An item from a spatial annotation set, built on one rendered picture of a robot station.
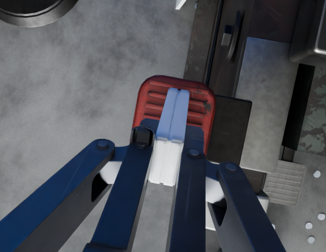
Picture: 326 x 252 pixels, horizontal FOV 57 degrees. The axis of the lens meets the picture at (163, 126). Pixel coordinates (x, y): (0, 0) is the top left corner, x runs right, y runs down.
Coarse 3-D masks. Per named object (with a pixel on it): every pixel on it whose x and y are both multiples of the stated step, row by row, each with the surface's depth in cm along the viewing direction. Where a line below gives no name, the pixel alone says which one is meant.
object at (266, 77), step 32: (224, 0) 76; (256, 0) 34; (288, 0) 34; (192, 32) 92; (224, 32) 44; (256, 32) 34; (288, 32) 34; (192, 64) 93; (224, 64) 54; (256, 64) 32; (288, 64) 32; (256, 96) 32; (288, 96) 32; (256, 128) 33; (256, 160) 33; (256, 192) 35
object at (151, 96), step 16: (144, 80) 23; (160, 80) 23; (176, 80) 23; (192, 80) 23; (144, 96) 23; (160, 96) 23; (192, 96) 23; (208, 96) 22; (144, 112) 23; (160, 112) 23; (192, 112) 22; (208, 112) 23; (208, 128) 23
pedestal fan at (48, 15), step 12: (0, 0) 93; (12, 0) 93; (24, 0) 93; (36, 0) 93; (48, 0) 93; (60, 0) 93; (72, 0) 94; (0, 12) 94; (12, 12) 93; (24, 12) 93; (36, 12) 93; (48, 12) 94; (60, 12) 95; (12, 24) 97; (24, 24) 96; (36, 24) 96
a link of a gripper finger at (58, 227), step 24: (96, 144) 14; (72, 168) 13; (96, 168) 13; (48, 192) 11; (72, 192) 12; (96, 192) 14; (24, 216) 10; (48, 216) 11; (72, 216) 12; (0, 240) 9; (24, 240) 10; (48, 240) 11
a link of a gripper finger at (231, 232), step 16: (224, 176) 14; (240, 176) 14; (224, 192) 13; (240, 192) 13; (208, 208) 15; (224, 208) 15; (240, 208) 12; (256, 208) 12; (224, 224) 13; (240, 224) 12; (256, 224) 11; (224, 240) 13; (240, 240) 11; (256, 240) 11; (272, 240) 11
